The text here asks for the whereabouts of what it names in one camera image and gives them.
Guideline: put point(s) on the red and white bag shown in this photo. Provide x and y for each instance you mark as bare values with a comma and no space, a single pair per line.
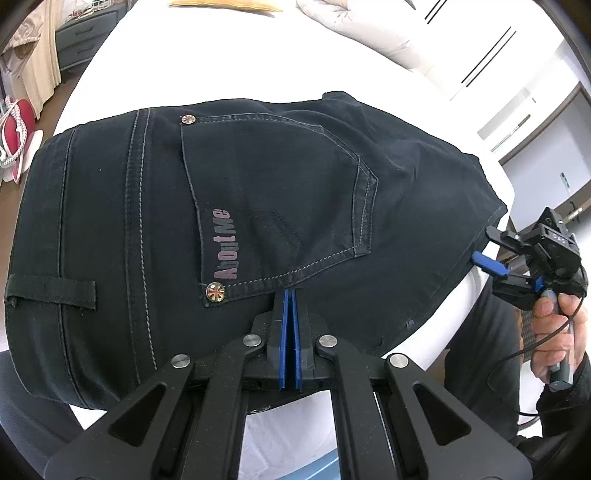
16,134

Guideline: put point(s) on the grey nightstand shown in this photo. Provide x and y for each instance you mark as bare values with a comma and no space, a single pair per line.
85,32

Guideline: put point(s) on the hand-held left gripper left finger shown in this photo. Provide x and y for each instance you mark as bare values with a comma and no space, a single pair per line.
280,341

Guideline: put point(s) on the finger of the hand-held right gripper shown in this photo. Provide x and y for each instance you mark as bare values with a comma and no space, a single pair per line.
487,263
501,236

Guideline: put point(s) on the person's right hand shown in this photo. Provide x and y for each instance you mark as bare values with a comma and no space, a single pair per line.
551,332

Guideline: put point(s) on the white wardrobe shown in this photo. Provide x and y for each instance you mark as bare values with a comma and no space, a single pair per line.
531,83

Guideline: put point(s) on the person's right forearm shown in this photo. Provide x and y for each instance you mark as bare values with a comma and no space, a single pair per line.
565,397

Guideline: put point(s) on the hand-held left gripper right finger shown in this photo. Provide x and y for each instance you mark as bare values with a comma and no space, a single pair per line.
296,344

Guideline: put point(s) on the yellow pillow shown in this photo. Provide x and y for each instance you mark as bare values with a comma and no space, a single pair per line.
226,3

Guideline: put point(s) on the white bed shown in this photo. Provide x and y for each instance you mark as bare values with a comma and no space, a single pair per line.
258,64

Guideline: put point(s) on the black denim pants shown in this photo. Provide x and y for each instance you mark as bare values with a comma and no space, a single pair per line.
258,217

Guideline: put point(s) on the person's dark trouser leg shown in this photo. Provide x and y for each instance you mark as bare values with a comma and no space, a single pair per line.
489,364

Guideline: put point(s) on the beige curtain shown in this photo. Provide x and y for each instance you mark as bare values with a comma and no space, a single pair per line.
34,57

